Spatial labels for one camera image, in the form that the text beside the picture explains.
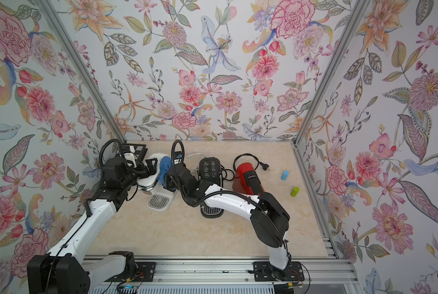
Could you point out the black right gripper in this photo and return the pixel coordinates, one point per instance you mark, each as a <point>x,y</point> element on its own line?
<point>173,173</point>

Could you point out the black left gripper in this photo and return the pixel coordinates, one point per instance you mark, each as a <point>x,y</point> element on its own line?
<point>151,169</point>

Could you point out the blue microfiber cloth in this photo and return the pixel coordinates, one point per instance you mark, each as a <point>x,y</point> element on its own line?
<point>164,166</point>

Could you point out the black coffee machine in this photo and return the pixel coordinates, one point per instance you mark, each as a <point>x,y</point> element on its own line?
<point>210,169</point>

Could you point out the white coffee machine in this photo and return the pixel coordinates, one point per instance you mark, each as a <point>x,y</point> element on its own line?
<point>160,199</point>

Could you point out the red coffee machine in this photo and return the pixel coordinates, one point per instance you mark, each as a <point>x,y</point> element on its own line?
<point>246,180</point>

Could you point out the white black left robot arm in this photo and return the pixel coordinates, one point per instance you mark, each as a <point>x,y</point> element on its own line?
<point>61,271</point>

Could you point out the black white chessboard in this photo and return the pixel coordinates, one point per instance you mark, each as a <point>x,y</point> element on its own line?
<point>140,150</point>

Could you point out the blue cylinder block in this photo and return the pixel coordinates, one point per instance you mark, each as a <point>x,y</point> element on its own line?
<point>284,175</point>

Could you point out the green cylinder block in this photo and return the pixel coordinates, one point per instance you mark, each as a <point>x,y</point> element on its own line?
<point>294,192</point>

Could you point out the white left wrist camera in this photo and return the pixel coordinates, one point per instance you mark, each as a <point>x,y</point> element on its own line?
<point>130,158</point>

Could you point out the aluminium frame post left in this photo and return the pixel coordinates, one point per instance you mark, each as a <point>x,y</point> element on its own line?
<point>55,23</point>

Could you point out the aluminium frame post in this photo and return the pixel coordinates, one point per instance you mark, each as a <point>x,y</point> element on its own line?
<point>55,23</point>
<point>355,17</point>

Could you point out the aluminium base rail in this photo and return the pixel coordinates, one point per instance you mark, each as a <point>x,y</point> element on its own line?
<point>232,276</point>

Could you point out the aluminium frame post right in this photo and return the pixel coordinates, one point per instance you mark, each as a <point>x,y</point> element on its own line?
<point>355,17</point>

